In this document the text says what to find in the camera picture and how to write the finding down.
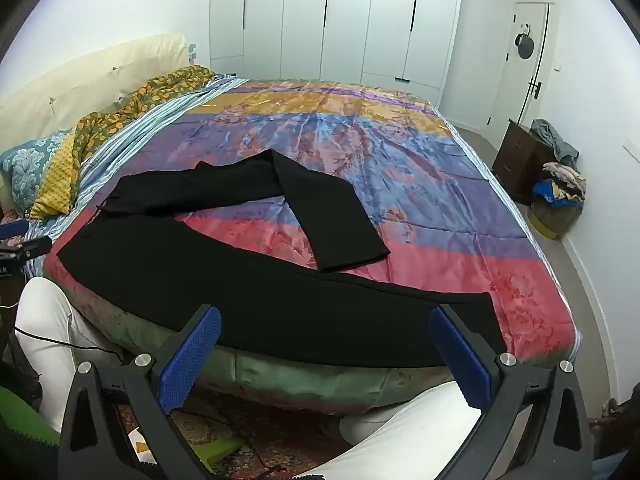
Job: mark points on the person's right leg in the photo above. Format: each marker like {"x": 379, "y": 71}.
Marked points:
{"x": 400, "y": 435}

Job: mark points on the cream padded headboard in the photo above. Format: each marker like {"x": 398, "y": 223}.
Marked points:
{"x": 75, "y": 80}

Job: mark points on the yellow floral blanket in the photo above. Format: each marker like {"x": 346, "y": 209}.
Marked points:
{"x": 145, "y": 125}

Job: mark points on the person's left leg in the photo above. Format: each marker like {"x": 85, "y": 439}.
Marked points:
{"x": 50, "y": 330}

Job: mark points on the dark wooden nightstand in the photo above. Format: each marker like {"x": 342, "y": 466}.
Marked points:
{"x": 515, "y": 160}

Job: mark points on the white wardrobe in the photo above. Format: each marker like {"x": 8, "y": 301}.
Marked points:
{"x": 345, "y": 20}

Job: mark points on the yellow dotted pillow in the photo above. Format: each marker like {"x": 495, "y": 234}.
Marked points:
{"x": 55, "y": 180}

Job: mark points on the colourful satin quilt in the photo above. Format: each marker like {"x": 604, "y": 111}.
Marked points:
{"x": 400, "y": 160}

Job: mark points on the grey cloth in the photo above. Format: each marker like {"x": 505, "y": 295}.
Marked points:
{"x": 552, "y": 140}

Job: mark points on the teal floral pillow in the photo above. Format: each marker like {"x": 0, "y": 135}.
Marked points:
{"x": 25, "y": 170}

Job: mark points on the patterned floor rug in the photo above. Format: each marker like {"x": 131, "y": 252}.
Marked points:
{"x": 260, "y": 425}

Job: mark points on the white door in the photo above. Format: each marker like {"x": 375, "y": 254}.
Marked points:
{"x": 505, "y": 90}

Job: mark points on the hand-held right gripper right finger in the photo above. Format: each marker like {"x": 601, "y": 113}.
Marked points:
{"x": 462, "y": 360}

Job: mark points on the olive laundry basket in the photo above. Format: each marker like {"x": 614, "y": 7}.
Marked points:
{"x": 552, "y": 217}

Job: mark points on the black pants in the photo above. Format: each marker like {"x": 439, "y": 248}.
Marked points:
{"x": 250, "y": 300}

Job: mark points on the pile of clothes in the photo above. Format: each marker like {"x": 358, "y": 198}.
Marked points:
{"x": 562, "y": 180}

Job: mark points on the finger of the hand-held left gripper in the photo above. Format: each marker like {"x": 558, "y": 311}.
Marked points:
{"x": 37, "y": 246}
{"x": 12, "y": 230}

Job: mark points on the black round door hanger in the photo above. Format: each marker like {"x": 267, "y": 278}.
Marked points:
{"x": 524, "y": 46}

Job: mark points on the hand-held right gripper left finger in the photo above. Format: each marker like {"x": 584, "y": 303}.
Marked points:
{"x": 192, "y": 355}

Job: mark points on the person's leg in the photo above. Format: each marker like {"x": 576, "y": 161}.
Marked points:
{"x": 50, "y": 330}
{"x": 400, "y": 435}

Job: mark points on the green orange floral blanket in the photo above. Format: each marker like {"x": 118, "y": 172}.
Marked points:
{"x": 160, "y": 87}

